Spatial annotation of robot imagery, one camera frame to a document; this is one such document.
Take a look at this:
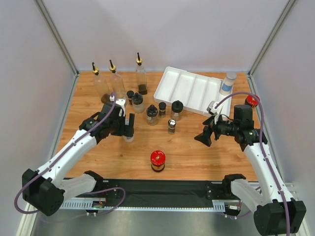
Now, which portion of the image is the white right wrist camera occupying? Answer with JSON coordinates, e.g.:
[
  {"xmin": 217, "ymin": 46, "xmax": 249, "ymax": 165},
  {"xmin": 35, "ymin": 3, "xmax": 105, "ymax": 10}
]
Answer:
[{"xmin": 207, "ymin": 101, "xmax": 222, "ymax": 124}]

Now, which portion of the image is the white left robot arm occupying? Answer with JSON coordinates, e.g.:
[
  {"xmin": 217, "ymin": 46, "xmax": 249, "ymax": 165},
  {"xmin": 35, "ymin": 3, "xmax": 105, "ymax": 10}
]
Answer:
[{"xmin": 22, "ymin": 112, "xmax": 135, "ymax": 216}]

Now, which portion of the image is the silver-top pepper grinder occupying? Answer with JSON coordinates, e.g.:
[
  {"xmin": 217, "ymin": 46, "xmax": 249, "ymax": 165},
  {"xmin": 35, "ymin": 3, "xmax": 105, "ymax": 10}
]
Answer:
[{"xmin": 168, "ymin": 119, "xmax": 176, "ymax": 134}]

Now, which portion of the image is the aluminium frame post right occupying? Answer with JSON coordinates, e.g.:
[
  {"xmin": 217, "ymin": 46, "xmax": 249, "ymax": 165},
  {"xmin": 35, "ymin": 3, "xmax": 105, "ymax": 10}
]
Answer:
[{"xmin": 248, "ymin": 0, "xmax": 297, "ymax": 78}]

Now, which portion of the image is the glass jar with white granules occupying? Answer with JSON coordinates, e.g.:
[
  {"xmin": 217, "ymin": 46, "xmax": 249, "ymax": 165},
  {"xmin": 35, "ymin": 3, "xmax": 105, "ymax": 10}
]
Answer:
[{"xmin": 131, "ymin": 92, "xmax": 145, "ymax": 113}]

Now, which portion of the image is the glass jar with brown lumps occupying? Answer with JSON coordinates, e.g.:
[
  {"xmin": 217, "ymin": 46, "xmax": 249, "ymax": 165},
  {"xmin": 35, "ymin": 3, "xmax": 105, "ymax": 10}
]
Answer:
[{"xmin": 146, "ymin": 105, "xmax": 158, "ymax": 126}]

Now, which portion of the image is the small black-cap spice jar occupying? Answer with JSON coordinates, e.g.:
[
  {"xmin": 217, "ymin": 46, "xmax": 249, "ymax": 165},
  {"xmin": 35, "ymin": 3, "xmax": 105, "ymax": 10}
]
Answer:
[{"xmin": 126, "ymin": 90, "xmax": 134, "ymax": 106}]

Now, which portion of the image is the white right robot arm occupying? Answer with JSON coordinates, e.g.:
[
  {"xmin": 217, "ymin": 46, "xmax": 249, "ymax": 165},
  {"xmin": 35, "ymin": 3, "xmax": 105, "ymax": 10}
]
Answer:
[{"xmin": 195, "ymin": 101, "xmax": 306, "ymax": 236}]

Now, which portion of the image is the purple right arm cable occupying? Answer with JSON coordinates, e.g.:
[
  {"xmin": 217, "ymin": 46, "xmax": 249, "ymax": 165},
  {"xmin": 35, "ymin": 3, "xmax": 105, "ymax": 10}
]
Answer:
[{"xmin": 214, "ymin": 91, "xmax": 292, "ymax": 236}]

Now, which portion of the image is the tall bottle with dark sauce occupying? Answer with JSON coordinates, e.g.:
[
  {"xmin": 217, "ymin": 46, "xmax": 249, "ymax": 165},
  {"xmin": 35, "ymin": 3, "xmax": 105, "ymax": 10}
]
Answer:
[{"xmin": 136, "ymin": 52, "xmax": 148, "ymax": 95}]

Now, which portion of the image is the red-lid sauce bottle right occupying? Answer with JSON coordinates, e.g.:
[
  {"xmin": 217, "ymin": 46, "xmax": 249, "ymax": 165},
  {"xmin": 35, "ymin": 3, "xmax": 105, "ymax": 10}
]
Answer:
[{"xmin": 245, "ymin": 95, "xmax": 260, "ymax": 108}]

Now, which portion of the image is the aluminium frame post left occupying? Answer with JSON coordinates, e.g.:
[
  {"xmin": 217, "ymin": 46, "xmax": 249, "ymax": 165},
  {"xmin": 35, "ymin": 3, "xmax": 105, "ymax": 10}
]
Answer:
[{"xmin": 34, "ymin": 0, "xmax": 79, "ymax": 76}]

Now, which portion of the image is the black-lid glass condiment jar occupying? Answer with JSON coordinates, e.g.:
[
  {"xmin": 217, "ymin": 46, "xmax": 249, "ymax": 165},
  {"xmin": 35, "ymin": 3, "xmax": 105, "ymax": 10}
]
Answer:
[{"xmin": 171, "ymin": 100, "xmax": 184, "ymax": 121}]

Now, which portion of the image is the small dark spice jar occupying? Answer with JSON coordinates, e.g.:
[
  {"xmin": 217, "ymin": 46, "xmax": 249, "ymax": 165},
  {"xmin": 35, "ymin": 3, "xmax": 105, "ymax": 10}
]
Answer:
[{"xmin": 158, "ymin": 102, "xmax": 166, "ymax": 118}]

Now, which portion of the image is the oil bottle with dark sauce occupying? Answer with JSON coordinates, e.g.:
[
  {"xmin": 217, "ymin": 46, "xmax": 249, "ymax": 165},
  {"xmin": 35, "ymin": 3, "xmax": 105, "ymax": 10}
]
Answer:
[{"xmin": 92, "ymin": 62, "xmax": 111, "ymax": 104}]

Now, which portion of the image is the clear empty oil bottle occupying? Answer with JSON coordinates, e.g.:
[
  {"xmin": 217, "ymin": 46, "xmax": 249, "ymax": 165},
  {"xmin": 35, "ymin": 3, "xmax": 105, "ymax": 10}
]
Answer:
[{"xmin": 109, "ymin": 59, "xmax": 127, "ymax": 100}]

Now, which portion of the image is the aluminium frame post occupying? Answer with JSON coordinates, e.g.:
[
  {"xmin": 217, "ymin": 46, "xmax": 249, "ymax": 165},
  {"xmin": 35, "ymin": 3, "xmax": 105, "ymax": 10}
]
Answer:
[
  {"xmin": 248, "ymin": 0, "xmax": 297, "ymax": 78},
  {"xmin": 34, "ymin": 0, "xmax": 79, "ymax": 76}
]

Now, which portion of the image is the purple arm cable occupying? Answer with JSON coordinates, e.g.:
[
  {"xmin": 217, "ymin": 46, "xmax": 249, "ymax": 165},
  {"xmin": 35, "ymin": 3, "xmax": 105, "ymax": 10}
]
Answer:
[
  {"xmin": 14, "ymin": 92, "xmax": 126, "ymax": 223},
  {"xmin": 214, "ymin": 91, "xmax": 292, "ymax": 236}
]

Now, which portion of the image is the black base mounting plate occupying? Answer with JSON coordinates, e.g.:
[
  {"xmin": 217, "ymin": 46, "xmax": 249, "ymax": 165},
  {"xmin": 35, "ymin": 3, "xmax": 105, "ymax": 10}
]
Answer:
[{"xmin": 98, "ymin": 179, "xmax": 240, "ymax": 208}]

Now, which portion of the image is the silver-lid salt shaker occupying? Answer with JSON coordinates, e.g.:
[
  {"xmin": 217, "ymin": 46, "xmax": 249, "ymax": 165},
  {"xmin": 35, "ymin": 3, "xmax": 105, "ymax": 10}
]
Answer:
[
  {"xmin": 220, "ymin": 72, "xmax": 237, "ymax": 96},
  {"xmin": 123, "ymin": 119, "xmax": 134, "ymax": 143}
]

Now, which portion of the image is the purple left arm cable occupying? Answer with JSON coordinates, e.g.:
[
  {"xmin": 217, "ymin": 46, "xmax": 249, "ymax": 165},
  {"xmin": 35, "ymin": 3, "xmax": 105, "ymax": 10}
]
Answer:
[{"xmin": 14, "ymin": 92, "xmax": 126, "ymax": 223}]

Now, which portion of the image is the red-lid sauce jar front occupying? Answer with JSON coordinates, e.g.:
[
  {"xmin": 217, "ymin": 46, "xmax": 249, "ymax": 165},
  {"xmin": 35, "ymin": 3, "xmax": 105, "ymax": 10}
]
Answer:
[{"xmin": 150, "ymin": 150, "xmax": 166, "ymax": 172}]

